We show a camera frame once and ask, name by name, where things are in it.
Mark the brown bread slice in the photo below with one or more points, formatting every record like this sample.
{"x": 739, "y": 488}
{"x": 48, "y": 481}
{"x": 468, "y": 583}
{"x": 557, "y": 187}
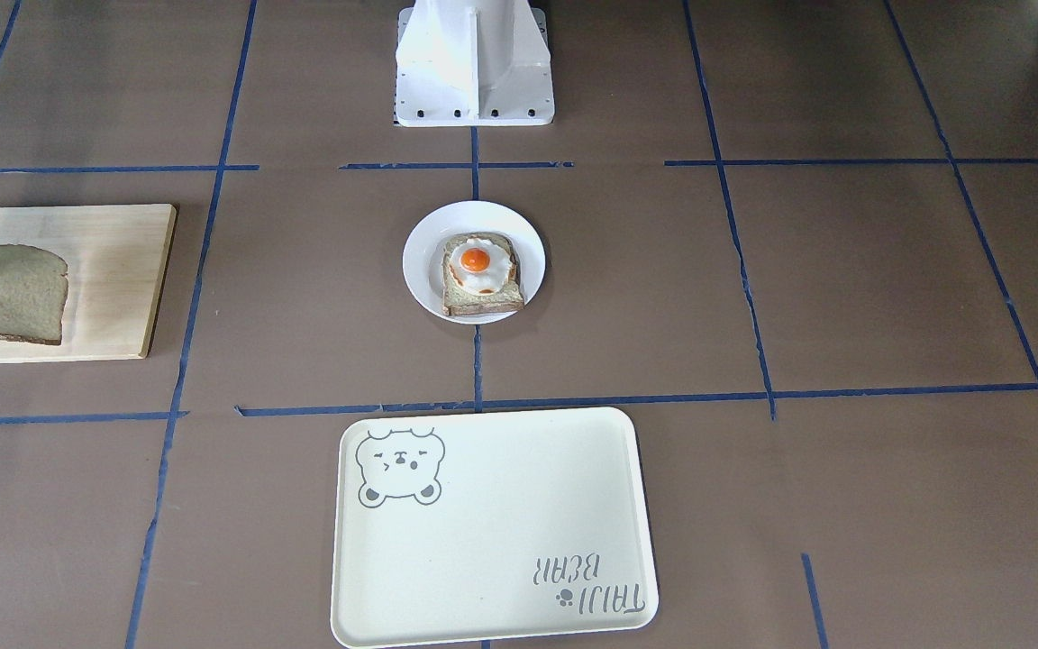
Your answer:
{"x": 33, "y": 295}

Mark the light wooden cutting board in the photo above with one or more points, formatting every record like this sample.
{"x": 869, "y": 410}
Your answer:
{"x": 117, "y": 257}

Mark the toast with fried egg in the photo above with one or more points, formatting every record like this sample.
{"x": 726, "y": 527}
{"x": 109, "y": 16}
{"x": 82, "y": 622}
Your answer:
{"x": 480, "y": 275}

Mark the cream bear serving tray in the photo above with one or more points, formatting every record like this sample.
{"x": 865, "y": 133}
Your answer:
{"x": 468, "y": 527}

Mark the white camera mast with base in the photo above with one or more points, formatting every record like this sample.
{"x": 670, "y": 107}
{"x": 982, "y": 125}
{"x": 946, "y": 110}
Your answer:
{"x": 473, "y": 64}

